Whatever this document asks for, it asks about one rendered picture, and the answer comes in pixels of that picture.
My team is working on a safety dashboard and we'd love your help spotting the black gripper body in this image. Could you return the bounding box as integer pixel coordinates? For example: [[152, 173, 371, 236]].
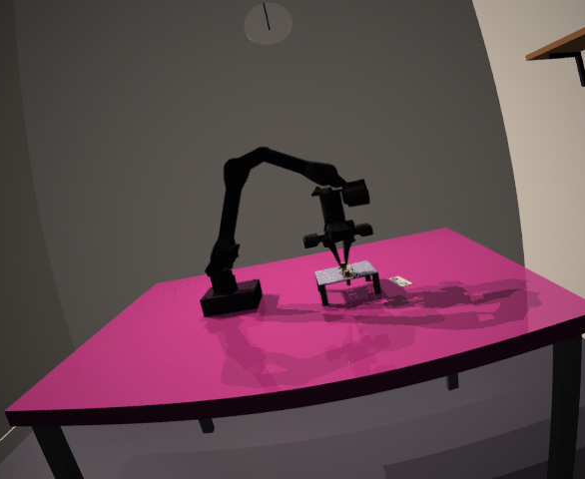
[[302, 209, 373, 248]]

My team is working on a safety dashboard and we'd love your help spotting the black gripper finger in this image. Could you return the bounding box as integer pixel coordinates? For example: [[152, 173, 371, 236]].
[[323, 243, 341, 267], [343, 239, 355, 266]]

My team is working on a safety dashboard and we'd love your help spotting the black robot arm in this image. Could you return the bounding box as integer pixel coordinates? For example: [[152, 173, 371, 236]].
[[205, 147, 369, 296]]

